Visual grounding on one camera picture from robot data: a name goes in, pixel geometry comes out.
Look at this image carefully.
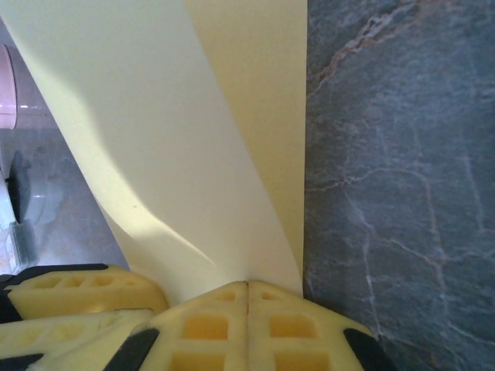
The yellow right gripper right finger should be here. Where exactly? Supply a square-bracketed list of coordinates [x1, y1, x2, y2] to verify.
[247, 281, 399, 371]

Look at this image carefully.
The pink pen cup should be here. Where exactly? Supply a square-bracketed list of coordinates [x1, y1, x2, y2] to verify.
[0, 43, 19, 129]

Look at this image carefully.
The yellow square paper sheet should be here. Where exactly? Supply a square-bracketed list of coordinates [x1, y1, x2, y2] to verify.
[0, 0, 310, 310]

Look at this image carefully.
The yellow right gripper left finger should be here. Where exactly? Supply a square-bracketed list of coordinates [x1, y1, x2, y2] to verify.
[110, 281, 248, 371]

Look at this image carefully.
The aluminium frame side rail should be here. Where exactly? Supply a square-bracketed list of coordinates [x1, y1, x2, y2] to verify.
[7, 222, 38, 271]

